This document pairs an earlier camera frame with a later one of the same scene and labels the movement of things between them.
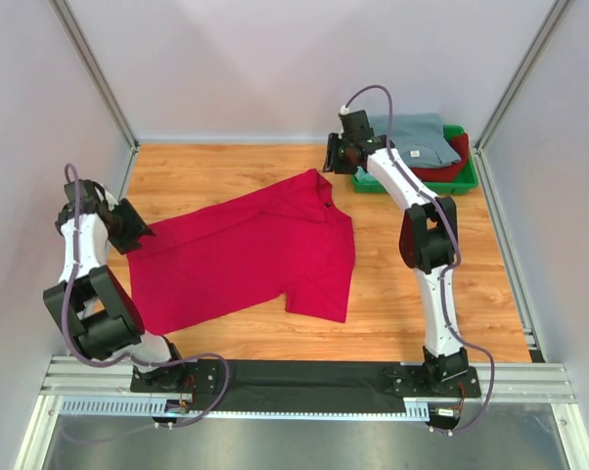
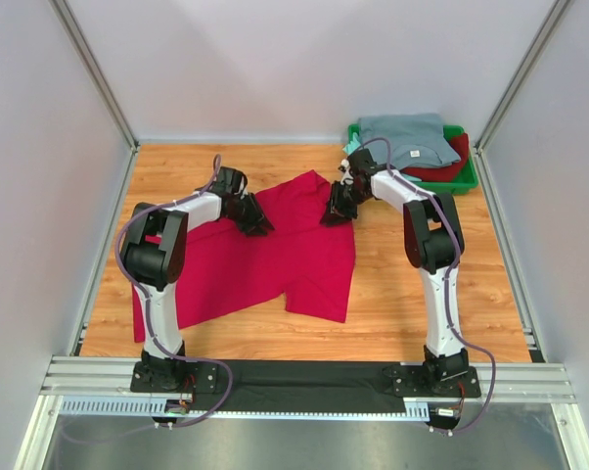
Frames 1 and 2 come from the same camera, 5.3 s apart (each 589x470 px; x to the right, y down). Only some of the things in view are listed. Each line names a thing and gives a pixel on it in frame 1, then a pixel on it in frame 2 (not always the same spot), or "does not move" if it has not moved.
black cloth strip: [303, 386] does not move
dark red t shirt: [448, 172] does not move
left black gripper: [136, 227] -> [251, 226]
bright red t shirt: [284, 236] does not move
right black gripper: [331, 163] -> [337, 212]
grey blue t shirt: [419, 140] does not move
